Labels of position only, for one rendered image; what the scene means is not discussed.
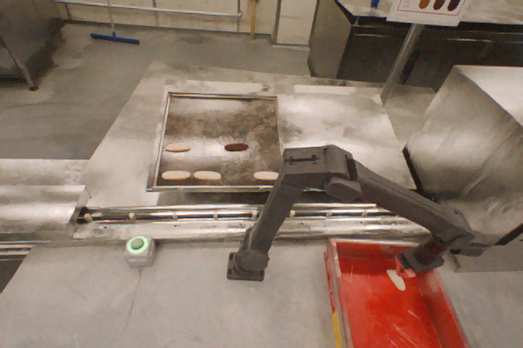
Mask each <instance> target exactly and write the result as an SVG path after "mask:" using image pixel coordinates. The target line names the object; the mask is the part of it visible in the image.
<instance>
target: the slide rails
mask: <svg viewBox="0 0 523 348"><path fill-rule="evenodd" d="M328 210H331V212H332V213H347V212H355V213H363V212H364V211H368V213H391V212H389V211H387V210H385V209H382V208H291V209H290V211H294V213H327V211H328ZM253 211H256V213H257V214H261V211H262V208H248V209H208V210H176V211H103V212H80V213H79V216H78V217H84V216H85V214H90V216H91V217H107V216H129V214H130V213H133V214H134V216H172V213H173V212H175V213H176V214H177V216H178V215H214V212H217V214H218V215H227V214H253ZM290 211H289V213H290ZM257 219H258V217H246V218H191V219H159V220H135V221H77V223H78V224H79V225H102V224H145V223H153V222H204V221H257ZM352 219H397V220H402V219H404V218H402V217H399V216H300V217H286V219H285V220H286V221H302V220H352Z"/></svg>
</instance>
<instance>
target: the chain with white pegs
mask: <svg viewBox="0 0 523 348"><path fill-rule="evenodd" d="M331 213H332V212H331V210H328V211H327V214H319V215H294V211H290V214H289V215H288V217H296V216H297V217H300V216H397V215H395V214H394V215H393V214H382V215H381V214H377V215H368V214H369V213H368V211H364V212H363V213H362V214H337V215H336V214H331ZM256 214H257V213H256V211H253V215H252V216H218V214H217V212H214V216H177V214H176V213H175V212H173V213H172V216H170V217H164V218H162V217H156V218H155V217H149V218H148V217H146V218H135V216H134V214H133V213H130V214H129V218H102V219H101V218H94V219H93V218H92V217H91V216H90V214H85V216H84V217H85V219H77V221H105V220H107V221H113V220H115V221H121V220H122V221H128V220H130V221H135V220H159V219H182V218H183V219H185V218H186V219H189V218H190V219H191V218H218V217H219V218H232V217H233V218H239V217H240V218H242V217H243V218H246V217H259V216H256Z"/></svg>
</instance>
